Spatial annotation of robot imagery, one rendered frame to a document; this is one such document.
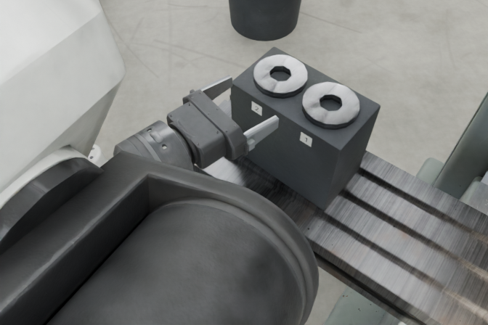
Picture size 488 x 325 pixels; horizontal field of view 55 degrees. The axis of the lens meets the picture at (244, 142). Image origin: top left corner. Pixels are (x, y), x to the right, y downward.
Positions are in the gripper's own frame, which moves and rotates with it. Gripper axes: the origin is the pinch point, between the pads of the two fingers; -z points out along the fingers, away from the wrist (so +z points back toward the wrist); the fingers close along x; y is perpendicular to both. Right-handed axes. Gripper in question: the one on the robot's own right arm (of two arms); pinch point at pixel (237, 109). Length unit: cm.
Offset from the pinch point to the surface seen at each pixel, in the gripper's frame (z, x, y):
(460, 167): -55, -19, 45
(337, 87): -17.3, -4.1, 3.5
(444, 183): -54, -18, 53
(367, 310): -33, -23, 100
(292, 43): -118, 100, 120
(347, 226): -10.5, -17.4, 23.6
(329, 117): -11.7, -7.8, 3.5
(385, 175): -24.0, -14.6, 23.5
